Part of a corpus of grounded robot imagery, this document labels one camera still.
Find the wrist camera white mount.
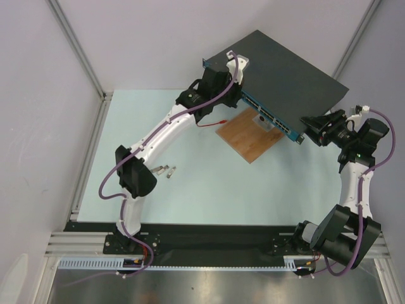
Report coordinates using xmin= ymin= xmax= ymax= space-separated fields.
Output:
xmin=226 ymin=51 xmax=250 ymax=86
xmin=346 ymin=105 xmax=370 ymax=128

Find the wooden base board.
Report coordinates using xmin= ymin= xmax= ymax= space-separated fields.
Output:
xmin=216 ymin=108 xmax=285 ymax=163

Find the red ethernet cable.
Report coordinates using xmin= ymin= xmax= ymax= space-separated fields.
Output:
xmin=196 ymin=119 xmax=228 ymax=129

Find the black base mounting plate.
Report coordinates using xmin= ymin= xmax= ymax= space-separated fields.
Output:
xmin=65 ymin=222 xmax=320 ymax=267

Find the white slotted cable duct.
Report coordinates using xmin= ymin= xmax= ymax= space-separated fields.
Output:
xmin=58 ymin=256 xmax=314 ymax=272

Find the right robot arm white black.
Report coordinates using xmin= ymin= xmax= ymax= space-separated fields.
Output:
xmin=291 ymin=106 xmax=396 ymax=276

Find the silver SFP module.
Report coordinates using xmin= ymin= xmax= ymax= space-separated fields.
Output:
xmin=166 ymin=166 xmax=177 ymax=179
xmin=151 ymin=166 xmax=163 ymax=174
xmin=157 ymin=165 xmax=169 ymax=175

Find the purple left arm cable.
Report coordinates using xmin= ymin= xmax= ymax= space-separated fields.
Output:
xmin=98 ymin=50 xmax=240 ymax=279

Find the blue black network switch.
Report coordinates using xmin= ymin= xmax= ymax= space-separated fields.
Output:
xmin=202 ymin=30 xmax=348 ymax=144

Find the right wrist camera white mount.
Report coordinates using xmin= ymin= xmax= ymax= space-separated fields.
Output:
xmin=346 ymin=105 xmax=370 ymax=128

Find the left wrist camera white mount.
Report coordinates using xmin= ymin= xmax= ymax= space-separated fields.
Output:
xmin=226 ymin=51 xmax=250 ymax=86

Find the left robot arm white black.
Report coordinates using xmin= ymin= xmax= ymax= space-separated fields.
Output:
xmin=114 ymin=63 xmax=244 ymax=253

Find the aluminium frame post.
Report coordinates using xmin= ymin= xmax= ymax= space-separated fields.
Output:
xmin=44 ymin=0 xmax=113 ymax=102
xmin=332 ymin=0 xmax=382 ymax=80

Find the right aluminium frame post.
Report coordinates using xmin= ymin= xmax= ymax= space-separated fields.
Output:
xmin=332 ymin=0 xmax=382 ymax=80

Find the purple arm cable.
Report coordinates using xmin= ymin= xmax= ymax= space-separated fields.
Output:
xmin=98 ymin=50 xmax=240 ymax=279
xmin=324 ymin=108 xmax=398 ymax=278

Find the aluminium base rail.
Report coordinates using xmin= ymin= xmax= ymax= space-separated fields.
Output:
xmin=45 ymin=232 xmax=108 ymax=257

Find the left aluminium frame post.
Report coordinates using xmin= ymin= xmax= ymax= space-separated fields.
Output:
xmin=44 ymin=0 xmax=113 ymax=102

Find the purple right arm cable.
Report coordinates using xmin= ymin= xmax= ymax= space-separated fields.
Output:
xmin=324 ymin=108 xmax=398 ymax=278

